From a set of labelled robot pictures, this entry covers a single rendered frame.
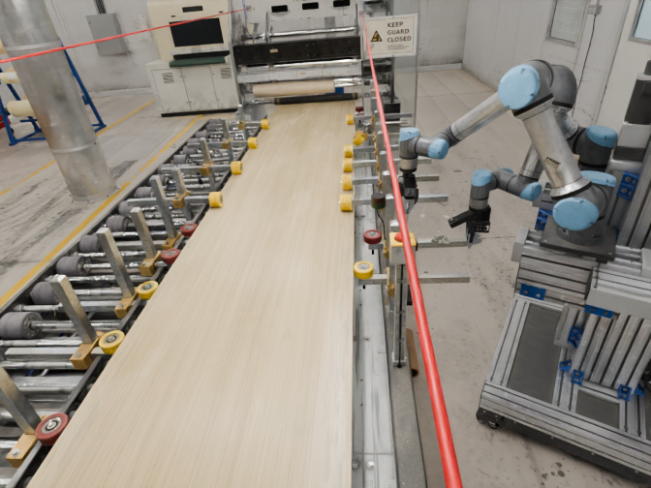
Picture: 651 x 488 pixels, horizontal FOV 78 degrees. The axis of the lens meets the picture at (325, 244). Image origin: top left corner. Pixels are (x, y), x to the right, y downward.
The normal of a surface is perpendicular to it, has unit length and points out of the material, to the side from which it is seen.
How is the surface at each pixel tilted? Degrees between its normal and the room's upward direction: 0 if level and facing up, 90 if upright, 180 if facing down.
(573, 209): 97
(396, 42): 90
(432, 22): 90
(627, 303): 90
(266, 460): 0
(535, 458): 0
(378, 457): 0
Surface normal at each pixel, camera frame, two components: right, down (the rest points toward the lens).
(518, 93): -0.73, 0.32
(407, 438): -0.07, -0.84
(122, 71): -0.03, 0.54
